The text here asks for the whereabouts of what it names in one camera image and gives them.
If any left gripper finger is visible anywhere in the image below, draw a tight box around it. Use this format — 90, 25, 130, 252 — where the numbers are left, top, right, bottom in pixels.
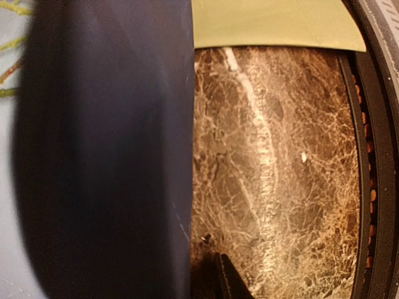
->
215, 253, 252, 299

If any light blue wrapping paper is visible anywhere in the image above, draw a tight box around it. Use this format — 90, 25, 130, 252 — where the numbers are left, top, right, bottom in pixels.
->
11, 1, 195, 298

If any pink rose stem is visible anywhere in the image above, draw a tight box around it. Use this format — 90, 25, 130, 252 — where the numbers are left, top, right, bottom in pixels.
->
0, 58, 23, 85
0, 36, 27, 52

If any yellow-green wrapping paper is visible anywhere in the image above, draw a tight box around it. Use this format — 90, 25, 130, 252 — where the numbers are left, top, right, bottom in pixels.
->
192, 0, 366, 52

